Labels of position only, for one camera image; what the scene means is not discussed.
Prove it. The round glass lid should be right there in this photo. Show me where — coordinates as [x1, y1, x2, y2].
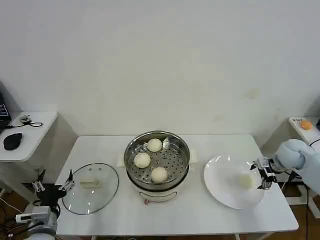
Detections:
[61, 163, 119, 216]

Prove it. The white lid handle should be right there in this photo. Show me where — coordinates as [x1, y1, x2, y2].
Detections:
[79, 176, 104, 189]

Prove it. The white round plate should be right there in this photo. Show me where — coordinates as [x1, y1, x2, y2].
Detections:
[203, 154, 266, 210]

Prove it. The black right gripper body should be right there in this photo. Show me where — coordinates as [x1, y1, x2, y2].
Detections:
[259, 164, 277, 184]

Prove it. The perforated steel steamer basket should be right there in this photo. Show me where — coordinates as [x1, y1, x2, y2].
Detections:
[124, 129, 190, 186]

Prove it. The black computer mouse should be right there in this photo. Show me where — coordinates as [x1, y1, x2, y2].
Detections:
[2, 132, 24, 152]

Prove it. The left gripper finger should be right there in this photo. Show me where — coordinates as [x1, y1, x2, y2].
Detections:
[58, 169, 76, 192]
[31, 169, 47, 193]

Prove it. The black hanging cable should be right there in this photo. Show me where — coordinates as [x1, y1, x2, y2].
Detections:
[287, 171, 311, 240]

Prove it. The thin black looped cable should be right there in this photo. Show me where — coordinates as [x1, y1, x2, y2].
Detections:
[6, 120, 44, 129]

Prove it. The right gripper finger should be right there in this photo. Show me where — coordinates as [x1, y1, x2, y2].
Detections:
[256, 179, 273, 192]
[249, 159, 262, 172]

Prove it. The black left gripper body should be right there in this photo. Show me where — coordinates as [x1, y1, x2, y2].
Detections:
[35, 183, 64, 208]

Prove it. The white electric pot base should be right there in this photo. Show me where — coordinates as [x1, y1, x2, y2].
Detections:
[117, 147, 199, 206]

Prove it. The black box with print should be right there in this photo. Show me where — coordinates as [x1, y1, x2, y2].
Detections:
[0, 92, 12, 128]

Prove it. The white steamed bun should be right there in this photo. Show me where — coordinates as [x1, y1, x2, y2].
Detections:
[238, 173, 259, 191]
[133, 152, 152, 169]
[150, 166, 169, 184]
[147, 138, 163, 153]

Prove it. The white side table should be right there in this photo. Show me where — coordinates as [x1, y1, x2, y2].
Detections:
[0, 111, 79, 225]
[259, 116, 320, 216]

